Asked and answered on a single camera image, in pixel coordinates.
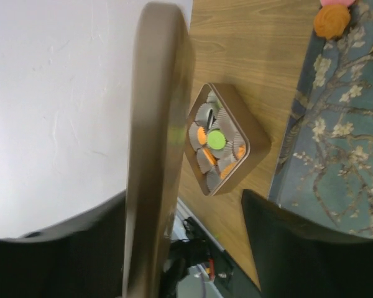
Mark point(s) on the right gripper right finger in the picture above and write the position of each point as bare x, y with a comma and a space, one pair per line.
295, 257

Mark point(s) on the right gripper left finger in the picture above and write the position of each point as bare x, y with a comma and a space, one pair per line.
79, 257

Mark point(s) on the orange round cookie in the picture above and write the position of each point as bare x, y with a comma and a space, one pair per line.
210, 157
201, 135
227, 169

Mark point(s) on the orange flower cookie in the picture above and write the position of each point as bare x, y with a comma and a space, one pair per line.
240, 152

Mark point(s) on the brown tin lid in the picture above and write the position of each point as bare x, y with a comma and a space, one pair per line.
162, 75

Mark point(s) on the green round cookie top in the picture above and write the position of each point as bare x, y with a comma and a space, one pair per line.
216, 140

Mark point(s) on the orange round cookie bottom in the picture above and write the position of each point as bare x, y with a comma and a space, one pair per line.
201, 135

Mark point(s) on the black sandwich cookie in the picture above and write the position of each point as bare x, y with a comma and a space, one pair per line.
210, 118

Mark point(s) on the floral blue serving tray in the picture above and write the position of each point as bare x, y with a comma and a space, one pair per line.
325, 166

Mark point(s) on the brown cookie tin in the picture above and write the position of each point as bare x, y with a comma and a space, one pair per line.
239, 126

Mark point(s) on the small orange cookie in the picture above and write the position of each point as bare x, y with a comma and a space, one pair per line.
331, 21

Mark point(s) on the pink round cookie left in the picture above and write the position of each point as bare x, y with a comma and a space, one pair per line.
346, 3

